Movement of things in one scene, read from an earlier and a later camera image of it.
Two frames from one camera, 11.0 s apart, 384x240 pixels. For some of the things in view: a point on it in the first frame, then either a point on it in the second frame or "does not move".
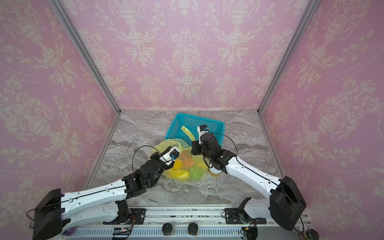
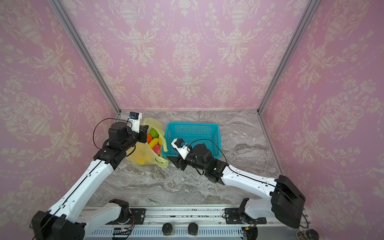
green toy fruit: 196,172 -> 154,133
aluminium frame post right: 310,9 does not move
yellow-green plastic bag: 187,167 -> 142,154
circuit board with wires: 122,230 does not move
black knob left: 167,228 does not move
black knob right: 192,228 does not move
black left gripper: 157,155 -> 143,130
